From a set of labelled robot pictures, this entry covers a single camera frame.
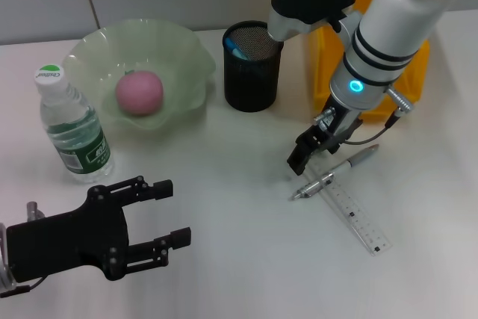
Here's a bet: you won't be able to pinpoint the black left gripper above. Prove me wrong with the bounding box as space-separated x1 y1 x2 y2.
5 176 192 282

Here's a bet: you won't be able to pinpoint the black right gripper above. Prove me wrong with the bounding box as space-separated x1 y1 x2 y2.
286 105 364 177

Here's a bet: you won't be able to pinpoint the silver pen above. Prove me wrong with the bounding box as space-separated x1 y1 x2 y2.
289 143 381 202

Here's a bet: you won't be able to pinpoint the transparent plastic ruler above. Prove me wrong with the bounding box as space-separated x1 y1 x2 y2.
302 157 393 256

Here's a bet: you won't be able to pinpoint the clear green-label water bottle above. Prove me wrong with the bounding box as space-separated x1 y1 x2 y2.
34 63 115 185

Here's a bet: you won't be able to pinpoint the pink toy peach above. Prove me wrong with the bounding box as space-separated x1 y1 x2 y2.
114 68 164 116

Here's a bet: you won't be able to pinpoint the blue scissors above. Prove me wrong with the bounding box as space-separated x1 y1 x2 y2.
223 37 250 61

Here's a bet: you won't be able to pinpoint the black mesh pen holder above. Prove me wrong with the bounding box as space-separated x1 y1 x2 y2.
223 21 285 114

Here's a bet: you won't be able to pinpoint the green wavy glass fruit plate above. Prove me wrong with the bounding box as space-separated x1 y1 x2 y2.
61 18 217 131

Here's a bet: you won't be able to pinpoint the yellow plastic bin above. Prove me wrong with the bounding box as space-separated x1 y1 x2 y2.
308 0 430 124

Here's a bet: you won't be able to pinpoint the right arm cable with plug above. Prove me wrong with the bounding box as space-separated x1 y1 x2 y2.
343 87 416 147

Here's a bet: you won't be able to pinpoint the arm cable with plug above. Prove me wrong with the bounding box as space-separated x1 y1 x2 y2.
343 87 416 147
0 276 46 297

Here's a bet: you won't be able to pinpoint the left arm cable with plug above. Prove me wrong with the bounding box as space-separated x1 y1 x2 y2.
0 276 46 297

